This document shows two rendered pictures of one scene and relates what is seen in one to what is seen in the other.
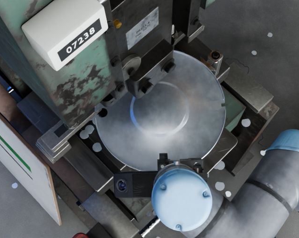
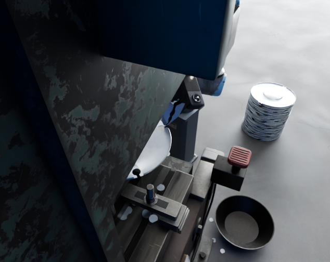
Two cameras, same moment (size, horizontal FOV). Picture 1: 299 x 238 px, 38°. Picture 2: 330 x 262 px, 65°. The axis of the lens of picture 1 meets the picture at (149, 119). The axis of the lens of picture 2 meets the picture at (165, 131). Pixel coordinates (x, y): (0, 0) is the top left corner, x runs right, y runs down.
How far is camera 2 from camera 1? 0.77 m
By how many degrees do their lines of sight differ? 58
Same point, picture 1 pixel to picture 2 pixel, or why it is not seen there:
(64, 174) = (188, 225)
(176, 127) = not seen: hidden behind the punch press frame
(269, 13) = not seen: outside the picture
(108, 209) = (198, 180)
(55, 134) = (167, 206)
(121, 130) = (146, 155)
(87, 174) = (184, 186)
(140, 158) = (162, 139)
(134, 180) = (190, 89)
